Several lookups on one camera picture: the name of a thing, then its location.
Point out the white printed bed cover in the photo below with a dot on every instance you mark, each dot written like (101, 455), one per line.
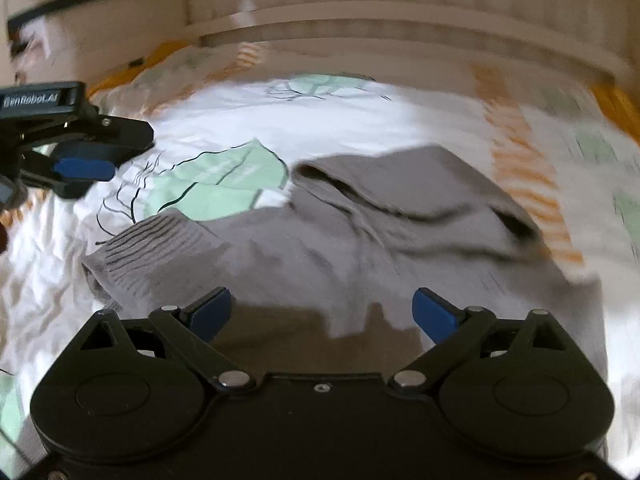
(350, 115)

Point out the grey knit sweater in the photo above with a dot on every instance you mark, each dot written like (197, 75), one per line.
(350, 240)

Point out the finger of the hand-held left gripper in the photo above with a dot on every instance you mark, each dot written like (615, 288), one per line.
(82, 169)
(115, 136)

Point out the white wooden bed frame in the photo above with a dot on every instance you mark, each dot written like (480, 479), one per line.
(400, 25)

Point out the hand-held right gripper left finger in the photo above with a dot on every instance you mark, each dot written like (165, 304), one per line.
(209, 311)

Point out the orange bed sheet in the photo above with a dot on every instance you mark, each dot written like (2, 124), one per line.
(117, 76)

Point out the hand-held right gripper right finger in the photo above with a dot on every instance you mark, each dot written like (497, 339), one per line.
(436, 314)

